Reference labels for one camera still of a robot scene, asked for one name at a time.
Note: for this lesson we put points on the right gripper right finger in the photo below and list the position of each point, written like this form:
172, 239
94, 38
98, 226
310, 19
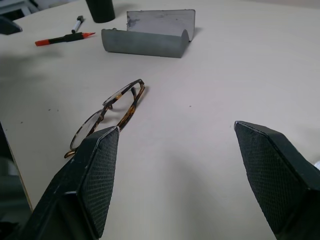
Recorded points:
282, 180

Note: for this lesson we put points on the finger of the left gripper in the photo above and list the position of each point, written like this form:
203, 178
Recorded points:
7, 26

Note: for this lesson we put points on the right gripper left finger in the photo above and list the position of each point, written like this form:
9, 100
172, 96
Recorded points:
75, 190

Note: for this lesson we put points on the orange and black marker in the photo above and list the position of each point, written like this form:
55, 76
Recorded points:
65, 38

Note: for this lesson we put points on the black and white marker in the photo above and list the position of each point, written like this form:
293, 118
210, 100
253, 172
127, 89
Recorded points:
77, 25

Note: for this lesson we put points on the tortoiseshell eyeglasses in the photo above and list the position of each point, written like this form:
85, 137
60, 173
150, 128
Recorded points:
129, 111

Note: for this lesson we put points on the wide black cup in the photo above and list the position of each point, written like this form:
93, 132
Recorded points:
100, 11

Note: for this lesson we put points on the white furniture frame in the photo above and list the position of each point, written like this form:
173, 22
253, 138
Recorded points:
27, 5

